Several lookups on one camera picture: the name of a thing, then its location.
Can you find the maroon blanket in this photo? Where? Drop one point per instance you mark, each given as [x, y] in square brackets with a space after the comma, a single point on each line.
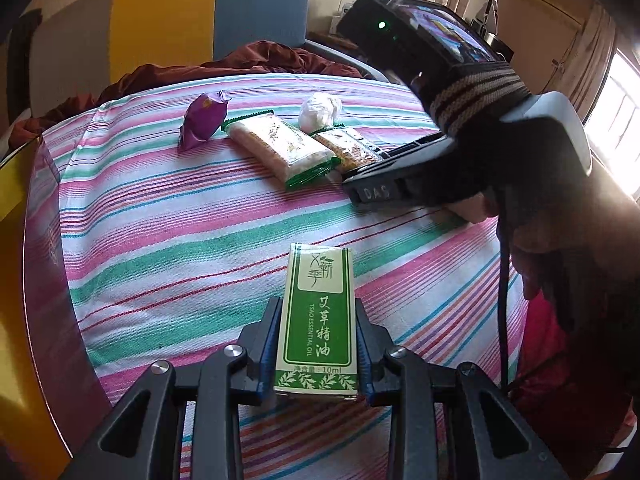
[258, 57]

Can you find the grey yellow blue headboard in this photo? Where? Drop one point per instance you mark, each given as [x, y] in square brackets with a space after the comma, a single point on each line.
[90, 44]

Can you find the orange snack bar packet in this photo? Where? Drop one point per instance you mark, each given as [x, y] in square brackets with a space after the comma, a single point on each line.
[349, 146]

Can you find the purple snack packet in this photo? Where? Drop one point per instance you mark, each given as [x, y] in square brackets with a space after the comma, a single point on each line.
[202, 119]

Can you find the grey bed rail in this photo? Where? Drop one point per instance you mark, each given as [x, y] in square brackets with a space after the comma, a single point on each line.
[364, 69]

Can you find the green white essential oil box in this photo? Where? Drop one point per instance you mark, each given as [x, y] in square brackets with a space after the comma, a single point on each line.
[317, 347]

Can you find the striped pink green bedsheet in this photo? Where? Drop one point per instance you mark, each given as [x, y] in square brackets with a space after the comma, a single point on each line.
[160, 255]

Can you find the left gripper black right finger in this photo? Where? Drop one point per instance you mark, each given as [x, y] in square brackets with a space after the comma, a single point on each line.
[455, 412]

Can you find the person right hand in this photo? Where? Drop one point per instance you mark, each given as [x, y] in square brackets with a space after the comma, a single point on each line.
[600, 219]

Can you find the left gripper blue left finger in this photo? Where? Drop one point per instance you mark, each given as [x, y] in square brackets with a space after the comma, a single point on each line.
[142, 436]

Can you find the rice cracker packet green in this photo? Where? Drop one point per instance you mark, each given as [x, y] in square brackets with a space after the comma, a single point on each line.
[294, 157]

